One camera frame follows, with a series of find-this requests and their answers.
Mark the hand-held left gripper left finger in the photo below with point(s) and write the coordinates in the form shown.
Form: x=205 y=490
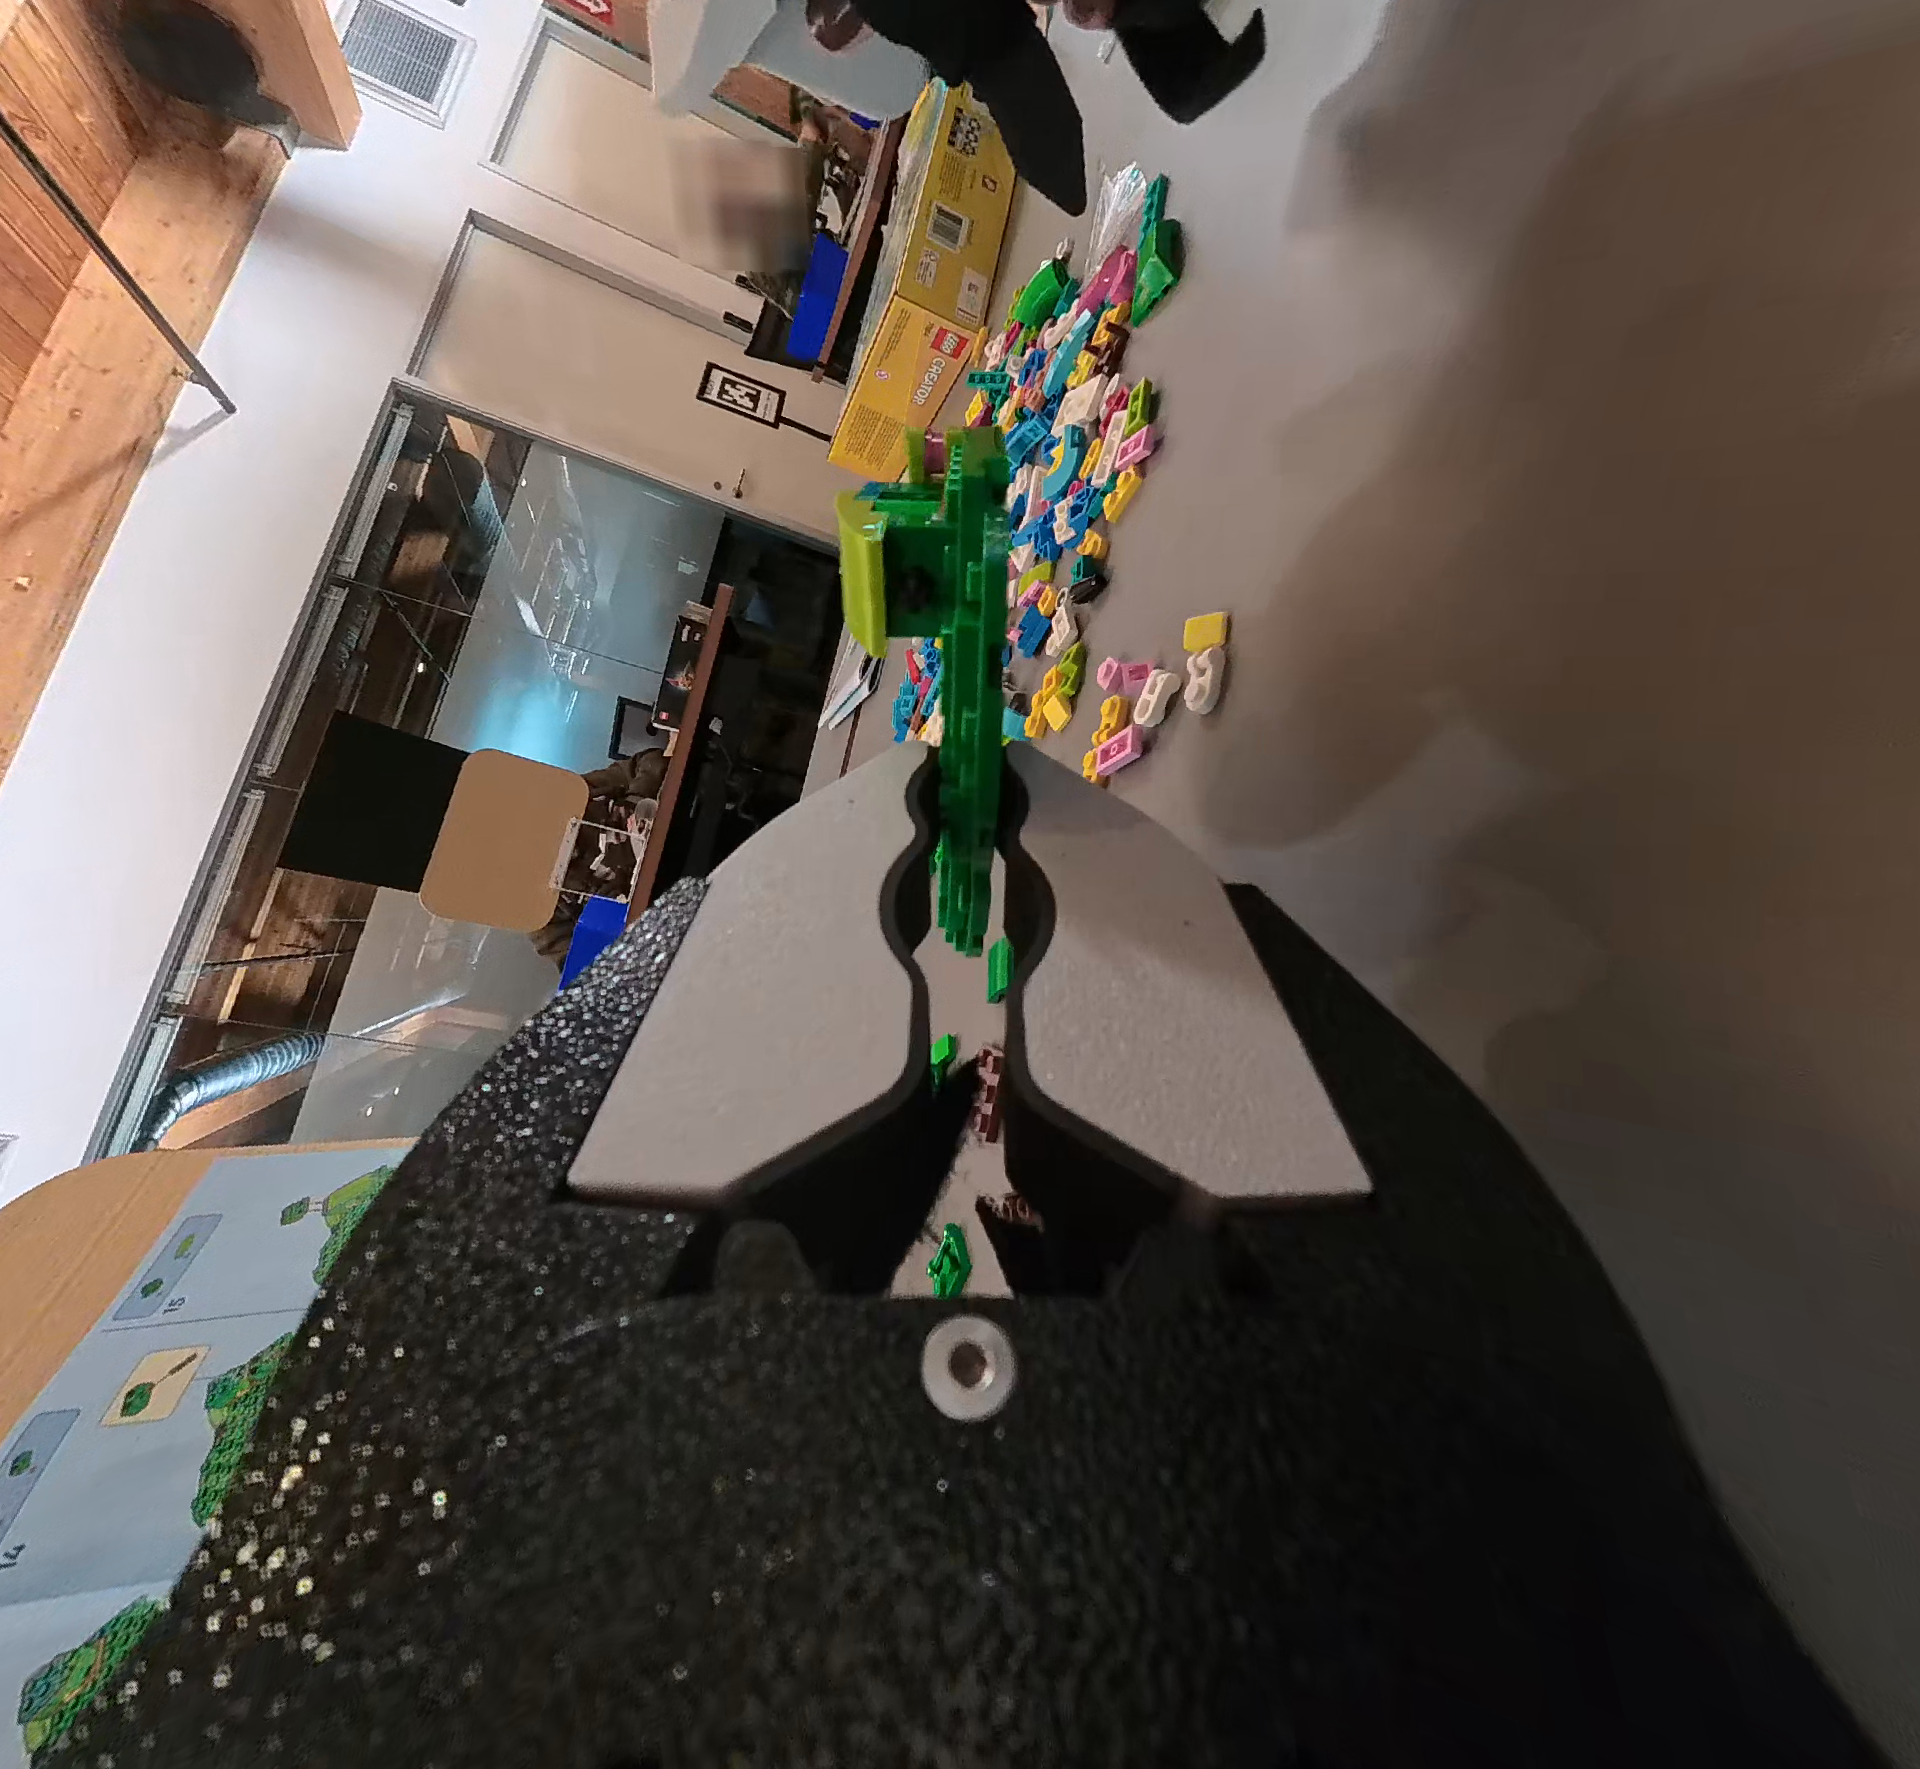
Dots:
x=750 y=1049

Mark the black rectangular board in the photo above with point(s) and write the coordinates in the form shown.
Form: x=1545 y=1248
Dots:
x=368 y=802

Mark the clear plastic bag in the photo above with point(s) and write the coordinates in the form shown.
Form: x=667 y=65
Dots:
x=1110 y=201

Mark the blue storage bin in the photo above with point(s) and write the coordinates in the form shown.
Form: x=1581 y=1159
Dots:
x=823 y=300
x=593 y=936

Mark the yellow lego box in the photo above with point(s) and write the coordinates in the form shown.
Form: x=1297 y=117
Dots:
x=914 y=374

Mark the small yellow lego tile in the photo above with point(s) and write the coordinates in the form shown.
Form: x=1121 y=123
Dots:
x=1205 y=631

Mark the metal ceiling rod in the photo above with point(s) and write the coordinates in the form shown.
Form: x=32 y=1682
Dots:
x=120 y=277

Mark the green lego build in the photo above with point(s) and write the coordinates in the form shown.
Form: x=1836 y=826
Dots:
x=967 y=629

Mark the glass window wall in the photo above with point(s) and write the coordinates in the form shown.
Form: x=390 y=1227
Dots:
x=602 y=569

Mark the pile of colourful lego pieces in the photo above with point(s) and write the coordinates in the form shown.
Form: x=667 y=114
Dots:
x=1052 y=448

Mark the wall vent grille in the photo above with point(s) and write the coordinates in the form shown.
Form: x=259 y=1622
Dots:
x=402 y=51

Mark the brown wooden chair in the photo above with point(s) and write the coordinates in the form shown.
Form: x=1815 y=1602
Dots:
x=504 y=838

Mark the dark round ceiling fixture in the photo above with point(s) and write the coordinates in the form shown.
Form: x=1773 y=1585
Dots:
x=202 y=67

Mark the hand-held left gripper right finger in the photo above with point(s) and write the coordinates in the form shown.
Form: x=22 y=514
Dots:
x=1170 y=1049

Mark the black white marker sign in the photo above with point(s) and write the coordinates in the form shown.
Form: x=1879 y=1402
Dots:
x=740 y=390

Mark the pink lego plate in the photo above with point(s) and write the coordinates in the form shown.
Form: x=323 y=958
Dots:
x=1112 y=751

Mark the white lego piece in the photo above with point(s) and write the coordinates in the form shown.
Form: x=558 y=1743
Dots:
x=1155 y=698
x=1205 y=683

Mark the open lego instruction booklet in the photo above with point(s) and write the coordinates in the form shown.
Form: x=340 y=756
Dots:
x=151 y=1288

